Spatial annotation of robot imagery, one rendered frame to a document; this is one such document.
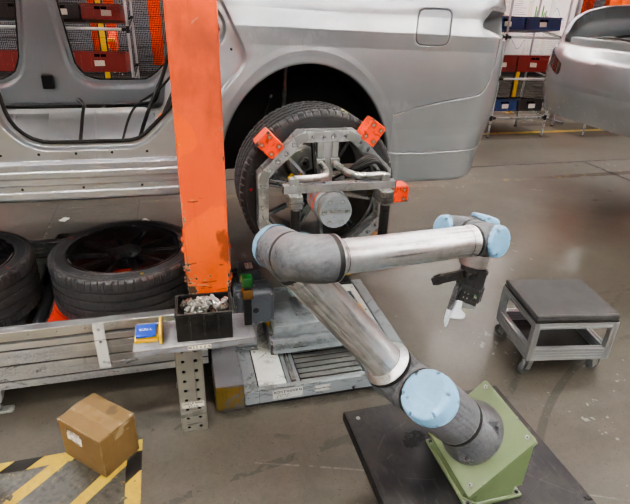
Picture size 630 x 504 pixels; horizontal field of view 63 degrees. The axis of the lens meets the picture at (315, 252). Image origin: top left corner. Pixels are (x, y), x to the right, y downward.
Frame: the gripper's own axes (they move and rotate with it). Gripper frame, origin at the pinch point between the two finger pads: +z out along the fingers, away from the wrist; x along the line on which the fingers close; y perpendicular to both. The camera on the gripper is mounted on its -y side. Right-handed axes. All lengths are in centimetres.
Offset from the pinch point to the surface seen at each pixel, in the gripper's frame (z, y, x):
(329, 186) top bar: -33, -52, -4
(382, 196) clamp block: -32.4, -37.0, 8.5
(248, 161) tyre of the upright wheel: -34, -90, -4
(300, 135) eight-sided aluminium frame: -48, -71, 0
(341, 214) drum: -22, -51, 6
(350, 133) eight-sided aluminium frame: -51, -58, 14
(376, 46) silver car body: -88, -75, 54
